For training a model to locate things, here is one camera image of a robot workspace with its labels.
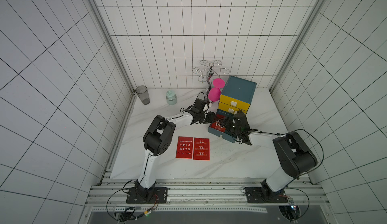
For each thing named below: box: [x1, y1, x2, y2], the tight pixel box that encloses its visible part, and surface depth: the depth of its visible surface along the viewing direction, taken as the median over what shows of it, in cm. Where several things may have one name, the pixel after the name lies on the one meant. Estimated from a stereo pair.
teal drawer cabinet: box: [216, 75, 257, 118], surface depth 93 cm
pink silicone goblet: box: [208, 78, 226, 102], surface depth 92 cm
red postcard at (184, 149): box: [175, 136, 194, 159], surface depth 91 cm
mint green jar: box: [165, 90, 178, 106], surface depth 112 cm
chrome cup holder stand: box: [191, 59, 231, 105], surface depth 94 cm
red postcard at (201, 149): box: [192, 137, 210, 161], surface depth 91 cm
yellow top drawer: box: [219, 94, 251, 112], surface depth 89 cm
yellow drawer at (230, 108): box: [218, 101, 247, 116], surface depth 94 cm
